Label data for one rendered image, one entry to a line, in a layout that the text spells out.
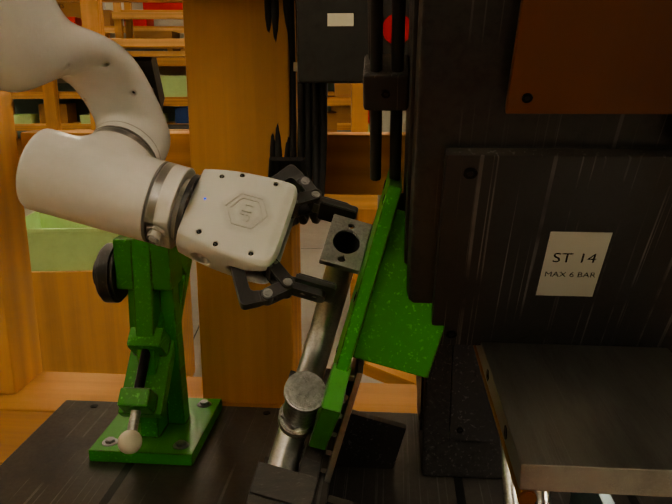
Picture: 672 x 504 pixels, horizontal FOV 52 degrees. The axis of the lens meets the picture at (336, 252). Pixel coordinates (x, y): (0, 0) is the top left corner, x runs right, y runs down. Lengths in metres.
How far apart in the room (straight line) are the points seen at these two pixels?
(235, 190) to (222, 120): 0.29
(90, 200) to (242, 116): 0.32
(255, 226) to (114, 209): 0.13
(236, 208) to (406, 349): 0.21
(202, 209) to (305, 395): 0.20
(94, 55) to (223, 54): 0.30
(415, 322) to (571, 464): 0.21
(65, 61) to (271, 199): 0.22
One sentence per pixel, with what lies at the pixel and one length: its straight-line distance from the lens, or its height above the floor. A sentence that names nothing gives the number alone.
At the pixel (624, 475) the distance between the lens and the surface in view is 0.47.
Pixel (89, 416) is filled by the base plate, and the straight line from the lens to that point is 1.04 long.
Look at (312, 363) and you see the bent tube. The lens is 0.75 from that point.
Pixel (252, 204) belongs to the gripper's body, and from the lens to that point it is 0.68.
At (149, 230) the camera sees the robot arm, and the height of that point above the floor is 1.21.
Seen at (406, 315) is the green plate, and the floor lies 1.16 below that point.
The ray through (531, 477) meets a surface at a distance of 0.46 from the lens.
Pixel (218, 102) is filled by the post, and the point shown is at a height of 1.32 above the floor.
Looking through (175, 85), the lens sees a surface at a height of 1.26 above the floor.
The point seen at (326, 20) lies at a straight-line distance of 0.83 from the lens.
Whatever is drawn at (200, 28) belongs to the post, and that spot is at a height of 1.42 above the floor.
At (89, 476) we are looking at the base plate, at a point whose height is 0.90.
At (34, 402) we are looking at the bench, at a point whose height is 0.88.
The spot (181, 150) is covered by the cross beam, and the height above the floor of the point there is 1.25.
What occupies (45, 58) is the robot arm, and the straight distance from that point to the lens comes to 0.64.
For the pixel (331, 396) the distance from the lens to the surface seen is 0.60.
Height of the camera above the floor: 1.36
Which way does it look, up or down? 14 degrees down
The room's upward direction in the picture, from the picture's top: straight up
